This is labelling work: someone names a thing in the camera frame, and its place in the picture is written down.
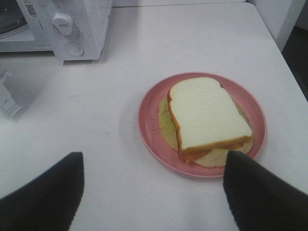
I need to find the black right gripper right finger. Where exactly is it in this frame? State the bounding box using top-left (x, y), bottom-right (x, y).
top-left (223, 151), bottom-right (308, 231)

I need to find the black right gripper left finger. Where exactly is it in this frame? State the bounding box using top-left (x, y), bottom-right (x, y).
top-left (0, 152), bottom-right (85, 231)

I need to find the white bread sandwich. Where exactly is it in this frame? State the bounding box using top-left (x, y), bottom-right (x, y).
top-left (158, 77), bottom-right (254, 167)

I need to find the white microwave door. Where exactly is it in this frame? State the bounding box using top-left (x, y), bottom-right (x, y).
top-left (0, 70), bottom-right (23, 120)

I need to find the pink round plate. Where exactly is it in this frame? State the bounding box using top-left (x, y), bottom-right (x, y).
top-left (138, 72), bottom-right (267, 178)

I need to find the white timer knob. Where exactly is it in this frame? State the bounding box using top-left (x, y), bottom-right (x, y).
top-left (51, 12), bottom-right (75, 36)

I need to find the white microwave oven body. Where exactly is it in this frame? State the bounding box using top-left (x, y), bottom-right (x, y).
top-left (0, 0), bottom-right (112, 62)

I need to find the white warning label sticker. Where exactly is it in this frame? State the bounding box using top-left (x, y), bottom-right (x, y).
top-left (23, 0), bottom-right (37, 18)

